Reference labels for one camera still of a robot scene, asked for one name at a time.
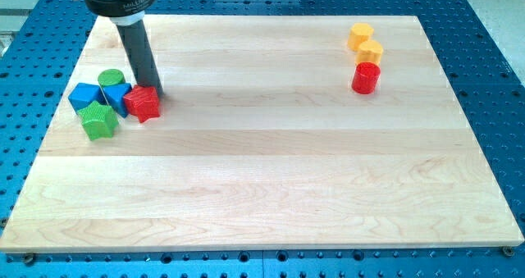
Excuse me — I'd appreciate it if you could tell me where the red star block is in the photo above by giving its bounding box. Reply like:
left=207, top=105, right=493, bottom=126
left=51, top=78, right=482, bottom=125
left=123, top=85, right=160, bottom=123

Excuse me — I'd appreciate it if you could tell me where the green star block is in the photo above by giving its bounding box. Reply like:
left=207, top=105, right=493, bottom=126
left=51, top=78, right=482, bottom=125
left=78, top=101, right=119, bottom=141

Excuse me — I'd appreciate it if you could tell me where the light wooden board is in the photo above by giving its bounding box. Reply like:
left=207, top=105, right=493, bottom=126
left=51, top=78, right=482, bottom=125
left=1, top=15, right=523, bottom=253

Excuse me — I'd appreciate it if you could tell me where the red cylinder block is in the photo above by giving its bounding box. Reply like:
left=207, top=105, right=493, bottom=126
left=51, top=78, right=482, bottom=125
left=351, top=62, right=381, bottom=94

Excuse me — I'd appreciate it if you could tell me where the yellow hexagon block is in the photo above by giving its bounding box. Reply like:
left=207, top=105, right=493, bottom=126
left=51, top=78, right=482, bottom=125
left=347, top=22, right=374, bottom=51

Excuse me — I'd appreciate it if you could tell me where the blue triangle block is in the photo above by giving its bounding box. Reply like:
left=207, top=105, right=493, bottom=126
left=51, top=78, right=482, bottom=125
left=103, top=83, right=131, bottom=118

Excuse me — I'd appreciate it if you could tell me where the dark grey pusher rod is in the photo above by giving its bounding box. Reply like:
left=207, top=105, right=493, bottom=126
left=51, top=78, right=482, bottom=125
left=117, top=20, right=164, bottom=98

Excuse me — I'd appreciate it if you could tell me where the green cylinder block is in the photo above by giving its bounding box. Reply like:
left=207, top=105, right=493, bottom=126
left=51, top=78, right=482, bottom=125
left=98, top=69, right=125, bottom=87

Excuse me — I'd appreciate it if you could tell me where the blue cube block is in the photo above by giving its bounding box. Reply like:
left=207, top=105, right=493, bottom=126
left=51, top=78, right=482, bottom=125
left=68, top=83, right=107, bottom=112

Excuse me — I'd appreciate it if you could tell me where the left board clamp screw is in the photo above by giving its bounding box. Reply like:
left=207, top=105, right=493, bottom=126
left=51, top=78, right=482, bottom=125
left=21, top=253, right=36, bottom=266

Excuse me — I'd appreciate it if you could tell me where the board clamp screw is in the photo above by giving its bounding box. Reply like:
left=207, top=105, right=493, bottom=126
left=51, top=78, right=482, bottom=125
left=21, top=253, right=36, bottom=266
left=501, top=246, right=515, bottom=257

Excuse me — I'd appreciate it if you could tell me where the right board clamp screw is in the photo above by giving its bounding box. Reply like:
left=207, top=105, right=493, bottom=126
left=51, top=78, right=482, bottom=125
left=501, top=246, right=515, bottom=257

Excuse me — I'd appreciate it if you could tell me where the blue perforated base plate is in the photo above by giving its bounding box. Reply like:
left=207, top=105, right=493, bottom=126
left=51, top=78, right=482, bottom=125
left=1, top=0, right=524, bottom=277

